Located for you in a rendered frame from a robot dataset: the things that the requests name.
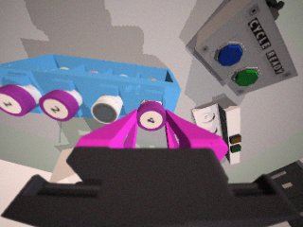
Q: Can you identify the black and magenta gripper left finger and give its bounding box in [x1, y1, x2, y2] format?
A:
[75, 109, 137, 148]

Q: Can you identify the blue tube rack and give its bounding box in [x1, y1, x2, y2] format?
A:
[0, 54, 182, 119]

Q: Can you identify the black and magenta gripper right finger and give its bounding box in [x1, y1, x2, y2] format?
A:
[165, 109, 228, 161]

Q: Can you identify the purple screw cap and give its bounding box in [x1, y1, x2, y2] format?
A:
[136, 101, 166, 131]
[39, 90, 79, 121]
[0, 84, 36, 116]

